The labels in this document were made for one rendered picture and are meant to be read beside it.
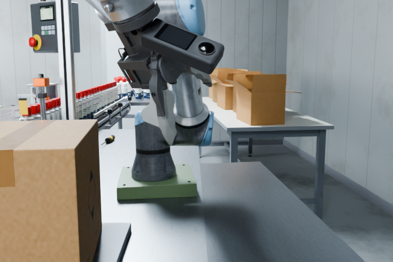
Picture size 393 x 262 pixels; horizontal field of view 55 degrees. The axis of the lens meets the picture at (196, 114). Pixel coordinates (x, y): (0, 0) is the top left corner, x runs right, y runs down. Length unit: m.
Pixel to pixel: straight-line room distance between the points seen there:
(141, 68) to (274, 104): 2.31
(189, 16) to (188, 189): 0.55
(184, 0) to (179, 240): 0.57
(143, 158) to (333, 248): 0.63
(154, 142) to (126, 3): 0.76
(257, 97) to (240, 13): 2.90
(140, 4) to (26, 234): 0.41
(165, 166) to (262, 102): 1.64
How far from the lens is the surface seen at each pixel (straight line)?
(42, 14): 1.58
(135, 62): 0.58
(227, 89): 3.61
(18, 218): 0.70
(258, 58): 5.59
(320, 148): 3.00
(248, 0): 5.61
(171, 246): 0.94
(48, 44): 1.55
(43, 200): 0.68
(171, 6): 0.94
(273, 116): 2.86
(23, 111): 1.49
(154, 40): 0.54
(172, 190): 1.22
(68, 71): 1.50
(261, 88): 2.78
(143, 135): 1.24
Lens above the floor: 1.26
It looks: 8 degrees down
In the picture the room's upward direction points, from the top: straight up
